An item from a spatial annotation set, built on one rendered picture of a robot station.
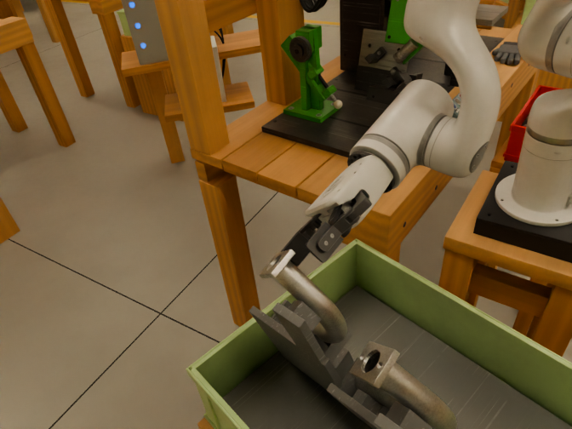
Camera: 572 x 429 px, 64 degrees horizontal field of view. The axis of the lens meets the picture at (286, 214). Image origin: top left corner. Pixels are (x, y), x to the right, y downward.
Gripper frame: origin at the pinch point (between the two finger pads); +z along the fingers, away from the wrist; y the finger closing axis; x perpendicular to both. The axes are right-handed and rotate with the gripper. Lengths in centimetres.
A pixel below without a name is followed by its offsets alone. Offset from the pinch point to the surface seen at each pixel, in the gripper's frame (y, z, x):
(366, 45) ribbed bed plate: -72, -92, -12
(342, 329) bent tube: -0.8, 3.9, 10.7
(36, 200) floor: -263, 13, -94
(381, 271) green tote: -24.6, -16.1, 20.3
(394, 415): 11.9, 9.9, 15.3
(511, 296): -32, -38, 53
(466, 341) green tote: -14.1, -13.3, 36.5
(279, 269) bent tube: 2.7, 4.7, -1.7
